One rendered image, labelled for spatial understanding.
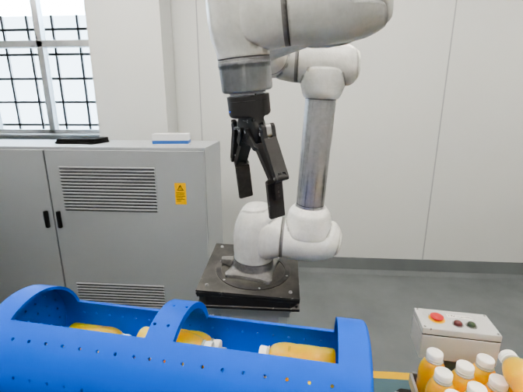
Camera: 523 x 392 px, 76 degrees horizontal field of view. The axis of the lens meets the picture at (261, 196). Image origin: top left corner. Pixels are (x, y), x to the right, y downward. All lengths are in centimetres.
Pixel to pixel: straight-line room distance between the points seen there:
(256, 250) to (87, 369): 64
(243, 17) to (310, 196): 73
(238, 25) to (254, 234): 79
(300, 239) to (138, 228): 148
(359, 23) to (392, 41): 296
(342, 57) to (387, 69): 241
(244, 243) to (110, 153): 140
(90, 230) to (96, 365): 182
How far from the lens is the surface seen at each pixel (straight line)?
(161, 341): 80
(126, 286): 267
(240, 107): 58
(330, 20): 56
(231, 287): 125
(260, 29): 57
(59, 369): 91
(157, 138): 241
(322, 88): 109
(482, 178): 392
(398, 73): 352
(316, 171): 114
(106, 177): 243
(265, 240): 120
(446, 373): 100
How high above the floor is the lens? 169
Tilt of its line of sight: 15 degrees down
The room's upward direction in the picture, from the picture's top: straight up
